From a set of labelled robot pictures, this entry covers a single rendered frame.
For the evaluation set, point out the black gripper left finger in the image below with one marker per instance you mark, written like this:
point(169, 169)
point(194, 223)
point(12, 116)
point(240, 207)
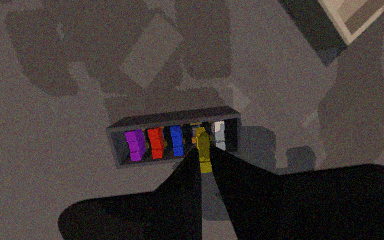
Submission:
point(172, 212)

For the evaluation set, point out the blue fuse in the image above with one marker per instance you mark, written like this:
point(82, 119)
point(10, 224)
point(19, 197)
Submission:
point(177, 140)

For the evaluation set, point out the beige square tray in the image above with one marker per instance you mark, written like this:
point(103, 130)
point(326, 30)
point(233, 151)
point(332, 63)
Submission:
point(331, 24)

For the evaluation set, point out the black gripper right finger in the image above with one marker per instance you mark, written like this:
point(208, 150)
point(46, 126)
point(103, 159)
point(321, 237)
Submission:
point(261, 204)

